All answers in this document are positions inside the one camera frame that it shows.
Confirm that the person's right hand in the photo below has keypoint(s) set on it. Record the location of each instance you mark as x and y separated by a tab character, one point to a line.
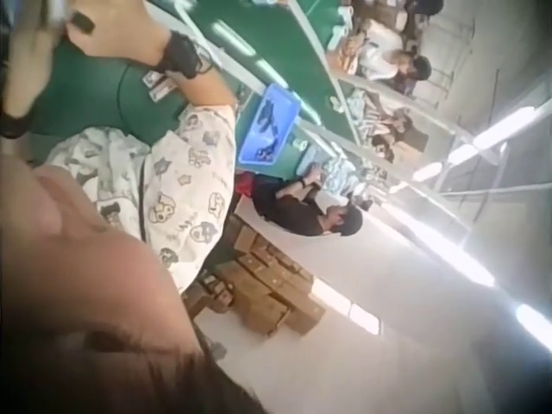
125	34

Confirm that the person's left hand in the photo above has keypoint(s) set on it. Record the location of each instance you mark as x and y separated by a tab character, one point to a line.
30	69

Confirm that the person's right fingers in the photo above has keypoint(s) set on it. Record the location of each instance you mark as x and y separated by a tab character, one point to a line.
71	36

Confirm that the small black part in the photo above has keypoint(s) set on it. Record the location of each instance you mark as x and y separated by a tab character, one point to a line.
83	21

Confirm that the white grey part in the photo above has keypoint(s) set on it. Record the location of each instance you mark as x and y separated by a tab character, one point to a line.
56	9

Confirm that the white label card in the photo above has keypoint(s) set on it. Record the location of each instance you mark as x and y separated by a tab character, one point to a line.
164	91
151	78

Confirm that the black wrist band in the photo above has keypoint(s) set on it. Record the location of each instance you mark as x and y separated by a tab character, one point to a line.
14	124
183	56

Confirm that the green conveyor belt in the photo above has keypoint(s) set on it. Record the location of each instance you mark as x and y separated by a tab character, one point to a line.
276	39

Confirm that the blue plastic tray with parts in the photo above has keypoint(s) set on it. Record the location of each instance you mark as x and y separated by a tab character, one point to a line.
269	125

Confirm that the heap of white parts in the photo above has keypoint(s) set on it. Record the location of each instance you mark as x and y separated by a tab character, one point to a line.
345	177

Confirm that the stack of cardboard boxes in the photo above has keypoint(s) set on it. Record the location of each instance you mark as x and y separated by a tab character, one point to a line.
267	293

